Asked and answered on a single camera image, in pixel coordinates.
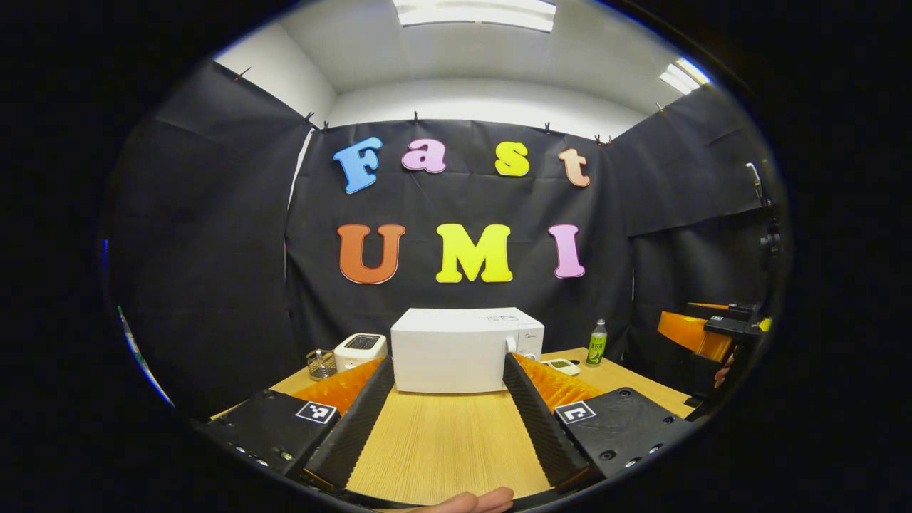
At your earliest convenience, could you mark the white microwave oven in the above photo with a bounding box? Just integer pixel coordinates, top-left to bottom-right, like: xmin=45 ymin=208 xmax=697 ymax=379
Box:
xmin=390 ymin=307 xmax=545 ymax=395

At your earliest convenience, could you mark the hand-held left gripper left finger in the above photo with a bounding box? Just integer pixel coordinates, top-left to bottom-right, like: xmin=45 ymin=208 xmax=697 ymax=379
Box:
xmin=192 ymin=356 xmax=396 ymax=492

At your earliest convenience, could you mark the black backdrop cloth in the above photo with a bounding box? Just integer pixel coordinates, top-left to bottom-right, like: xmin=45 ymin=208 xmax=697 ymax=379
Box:
xmin=103 ymin=61 xmax=784 ymax=421

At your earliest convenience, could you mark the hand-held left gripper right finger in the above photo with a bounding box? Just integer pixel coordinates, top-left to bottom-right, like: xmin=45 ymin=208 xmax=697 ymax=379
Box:
xmin=502 ymin=351 xmax=695 ymax=494

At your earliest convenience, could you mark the wire basket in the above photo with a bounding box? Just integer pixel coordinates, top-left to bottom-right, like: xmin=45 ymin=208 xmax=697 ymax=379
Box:
xmin=306 ymin=348 xmax=338 ymax=380

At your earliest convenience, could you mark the green drink bottle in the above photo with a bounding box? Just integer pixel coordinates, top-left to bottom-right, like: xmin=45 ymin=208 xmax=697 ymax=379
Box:
xmin=586 ymin=318 xmax=608 ymax=367

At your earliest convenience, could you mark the white toaster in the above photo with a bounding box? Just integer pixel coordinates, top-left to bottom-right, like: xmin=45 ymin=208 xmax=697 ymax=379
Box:
xmin=333 ymin=333 xmax=388 ymax=373

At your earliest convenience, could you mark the long ceiling light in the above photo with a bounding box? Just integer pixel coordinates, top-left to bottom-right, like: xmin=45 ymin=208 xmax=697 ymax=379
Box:
xmin=393 ymin=0 xmax=558 ymax=33

